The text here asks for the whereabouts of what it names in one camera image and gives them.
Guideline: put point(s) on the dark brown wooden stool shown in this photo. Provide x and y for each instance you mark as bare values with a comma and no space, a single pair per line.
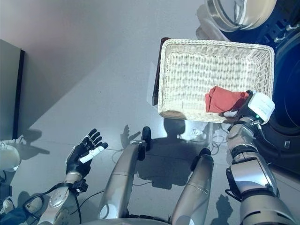
156,77

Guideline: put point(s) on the right silver robot leg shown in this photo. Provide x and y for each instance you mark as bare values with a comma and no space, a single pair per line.
194,187

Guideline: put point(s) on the dark grey washing machine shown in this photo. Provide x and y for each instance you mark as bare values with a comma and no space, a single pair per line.
288,82

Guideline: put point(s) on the white rounded device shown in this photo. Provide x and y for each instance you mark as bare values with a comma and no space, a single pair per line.
8,157

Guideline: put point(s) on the red cloth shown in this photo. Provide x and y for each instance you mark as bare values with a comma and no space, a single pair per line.
222,98

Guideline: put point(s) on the beige sneaker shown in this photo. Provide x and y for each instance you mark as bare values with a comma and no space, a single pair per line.
8,205

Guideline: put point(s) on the silver robot torso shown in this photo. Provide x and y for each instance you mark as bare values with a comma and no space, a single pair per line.
131,222

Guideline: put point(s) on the white wicker basket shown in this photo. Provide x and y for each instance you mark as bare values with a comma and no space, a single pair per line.
187,77

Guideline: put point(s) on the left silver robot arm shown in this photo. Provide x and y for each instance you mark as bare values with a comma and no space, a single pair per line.
58,199

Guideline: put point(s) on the grey board with dark edge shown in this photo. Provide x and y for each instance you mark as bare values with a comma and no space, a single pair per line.
9,89

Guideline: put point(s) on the blue jeans leg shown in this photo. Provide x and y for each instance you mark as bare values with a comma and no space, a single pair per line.
14,216

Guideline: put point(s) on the left silver robot leg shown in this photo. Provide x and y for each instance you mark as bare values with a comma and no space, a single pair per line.
119,173

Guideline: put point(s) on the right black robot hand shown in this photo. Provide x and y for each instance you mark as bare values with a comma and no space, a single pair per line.
260,105

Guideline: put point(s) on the round glass washer door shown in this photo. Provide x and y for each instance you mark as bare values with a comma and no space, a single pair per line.
246,11

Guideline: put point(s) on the silver robot leg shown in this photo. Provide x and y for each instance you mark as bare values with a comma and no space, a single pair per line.
194,187
119,173

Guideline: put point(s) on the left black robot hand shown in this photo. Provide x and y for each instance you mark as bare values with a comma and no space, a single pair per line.
77,159

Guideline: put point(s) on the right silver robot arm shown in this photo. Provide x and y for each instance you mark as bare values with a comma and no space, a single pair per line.
253,173

